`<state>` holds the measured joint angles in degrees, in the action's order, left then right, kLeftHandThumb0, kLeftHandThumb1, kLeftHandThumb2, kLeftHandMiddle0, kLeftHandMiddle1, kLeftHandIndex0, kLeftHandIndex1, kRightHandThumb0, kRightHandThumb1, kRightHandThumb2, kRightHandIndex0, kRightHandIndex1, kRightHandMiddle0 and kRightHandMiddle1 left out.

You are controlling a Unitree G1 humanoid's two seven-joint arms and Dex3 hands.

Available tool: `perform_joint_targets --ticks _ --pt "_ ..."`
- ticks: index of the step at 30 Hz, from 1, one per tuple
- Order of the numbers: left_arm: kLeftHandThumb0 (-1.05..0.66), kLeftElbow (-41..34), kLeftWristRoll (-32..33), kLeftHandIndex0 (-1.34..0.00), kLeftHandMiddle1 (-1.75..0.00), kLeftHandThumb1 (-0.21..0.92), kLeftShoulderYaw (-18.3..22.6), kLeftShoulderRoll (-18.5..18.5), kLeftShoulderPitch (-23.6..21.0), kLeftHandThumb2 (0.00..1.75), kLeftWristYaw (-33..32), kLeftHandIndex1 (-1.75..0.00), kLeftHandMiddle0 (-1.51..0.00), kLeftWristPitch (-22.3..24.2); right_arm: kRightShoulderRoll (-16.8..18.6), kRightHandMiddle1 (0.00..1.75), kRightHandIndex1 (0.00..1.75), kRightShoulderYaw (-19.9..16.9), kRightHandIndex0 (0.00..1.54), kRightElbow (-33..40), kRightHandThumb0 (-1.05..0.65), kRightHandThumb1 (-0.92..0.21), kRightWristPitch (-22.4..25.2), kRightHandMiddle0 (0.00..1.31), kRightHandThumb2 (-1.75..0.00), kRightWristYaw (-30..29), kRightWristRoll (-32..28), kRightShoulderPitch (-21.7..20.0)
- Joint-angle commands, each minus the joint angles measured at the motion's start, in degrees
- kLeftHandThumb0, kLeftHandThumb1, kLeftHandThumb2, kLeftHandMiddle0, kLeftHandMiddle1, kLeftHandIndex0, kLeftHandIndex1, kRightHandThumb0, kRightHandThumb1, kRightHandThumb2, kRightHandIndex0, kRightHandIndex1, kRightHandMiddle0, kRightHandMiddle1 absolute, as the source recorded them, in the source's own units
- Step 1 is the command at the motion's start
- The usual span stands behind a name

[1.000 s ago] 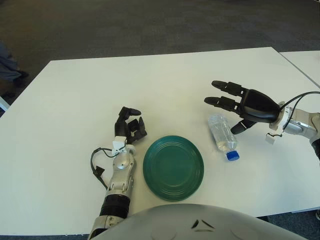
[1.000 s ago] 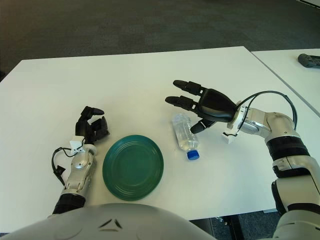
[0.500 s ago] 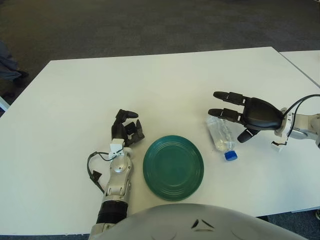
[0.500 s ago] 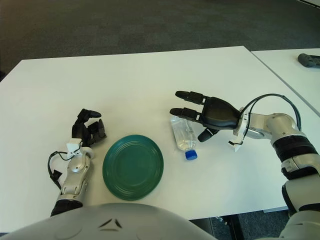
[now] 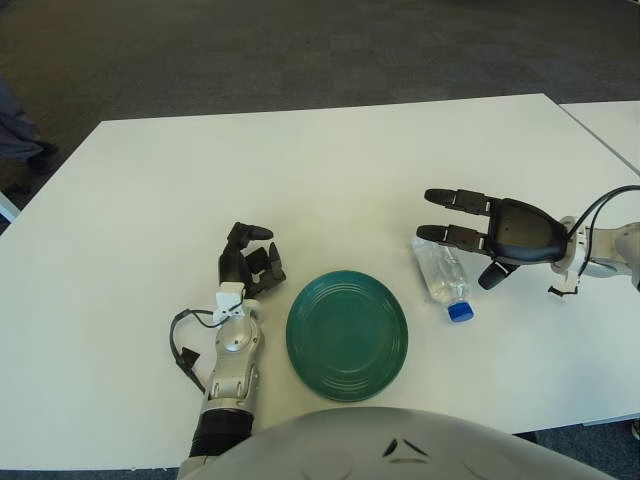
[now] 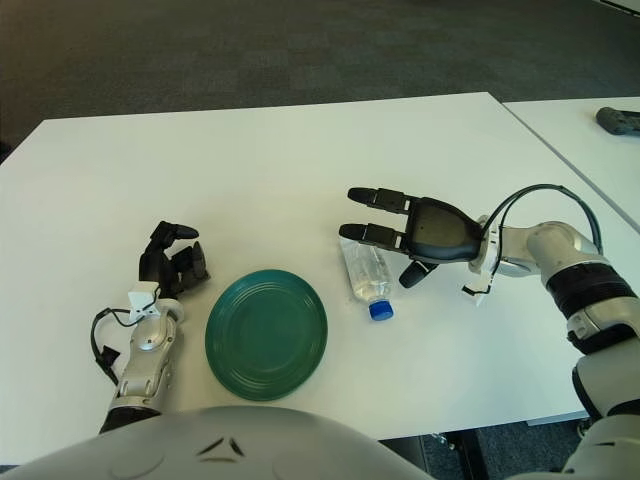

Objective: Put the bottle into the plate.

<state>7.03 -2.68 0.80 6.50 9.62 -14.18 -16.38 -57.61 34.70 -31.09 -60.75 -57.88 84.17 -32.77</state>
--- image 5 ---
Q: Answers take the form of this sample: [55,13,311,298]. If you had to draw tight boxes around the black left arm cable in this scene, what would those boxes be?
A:
[168,308,246,394]

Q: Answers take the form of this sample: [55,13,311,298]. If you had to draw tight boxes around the clear bottle with blue cap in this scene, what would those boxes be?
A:
[410,236,475,323]

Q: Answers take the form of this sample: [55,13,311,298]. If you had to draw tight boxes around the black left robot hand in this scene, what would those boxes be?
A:
[217,221,287,299]

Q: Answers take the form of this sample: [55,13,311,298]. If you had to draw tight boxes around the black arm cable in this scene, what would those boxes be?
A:
[168,308,246,394]
[548,185,640,297]

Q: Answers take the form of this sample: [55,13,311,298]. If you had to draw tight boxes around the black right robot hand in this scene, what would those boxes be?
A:
[415,187,569,290]

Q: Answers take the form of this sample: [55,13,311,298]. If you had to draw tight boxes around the grey robot torso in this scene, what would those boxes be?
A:
[177,407,601,480]

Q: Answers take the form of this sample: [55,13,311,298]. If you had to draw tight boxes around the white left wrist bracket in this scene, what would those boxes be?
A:
[213,282,246,324]

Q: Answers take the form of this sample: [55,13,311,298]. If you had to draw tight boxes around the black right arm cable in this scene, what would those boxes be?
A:
[548,185,640,297]

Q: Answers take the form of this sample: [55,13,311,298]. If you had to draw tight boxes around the green round plate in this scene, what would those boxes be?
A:
[286,270,410,404]

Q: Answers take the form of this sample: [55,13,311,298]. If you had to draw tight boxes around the white furniture corner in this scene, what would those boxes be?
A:
[0,189,21,221]

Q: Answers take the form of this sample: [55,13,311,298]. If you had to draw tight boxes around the person in blue jeans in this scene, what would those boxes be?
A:
[0,77,59,161]

